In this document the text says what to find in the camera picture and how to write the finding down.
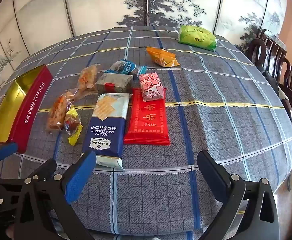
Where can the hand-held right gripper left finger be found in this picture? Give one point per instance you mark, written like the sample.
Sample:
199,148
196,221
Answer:
78,177

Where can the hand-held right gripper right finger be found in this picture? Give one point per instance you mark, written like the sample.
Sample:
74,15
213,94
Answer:
211,170

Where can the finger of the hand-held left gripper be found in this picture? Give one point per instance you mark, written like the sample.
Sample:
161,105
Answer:
4,152

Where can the blue cracker packet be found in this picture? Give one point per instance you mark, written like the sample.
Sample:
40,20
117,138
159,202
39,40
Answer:
105,135

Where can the small yellow candy packet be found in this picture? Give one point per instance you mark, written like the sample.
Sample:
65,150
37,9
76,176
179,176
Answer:
72,120

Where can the red tin box gold interior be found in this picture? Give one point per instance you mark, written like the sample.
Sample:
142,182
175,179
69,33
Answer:
33,100

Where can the clear pastry packet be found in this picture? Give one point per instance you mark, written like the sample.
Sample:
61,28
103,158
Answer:
58,110
87,78

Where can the red snack packet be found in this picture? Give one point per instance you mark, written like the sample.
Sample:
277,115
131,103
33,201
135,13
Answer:
148,122

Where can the dark seaweed snack packet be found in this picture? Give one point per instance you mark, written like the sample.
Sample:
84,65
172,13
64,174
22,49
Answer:
113,82

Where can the pink patterned snack packet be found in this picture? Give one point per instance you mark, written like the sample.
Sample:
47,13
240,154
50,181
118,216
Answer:
151,86

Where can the orange snack packet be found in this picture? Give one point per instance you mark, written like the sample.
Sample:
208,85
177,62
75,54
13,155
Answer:
161,56

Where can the grey plaid tablecloth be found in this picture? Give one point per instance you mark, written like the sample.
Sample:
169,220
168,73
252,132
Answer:
211,120

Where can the green tissue pack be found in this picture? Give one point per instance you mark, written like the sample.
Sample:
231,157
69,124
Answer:
196,37

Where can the ink landscape folding screen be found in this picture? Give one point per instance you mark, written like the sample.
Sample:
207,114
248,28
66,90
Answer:
98,5

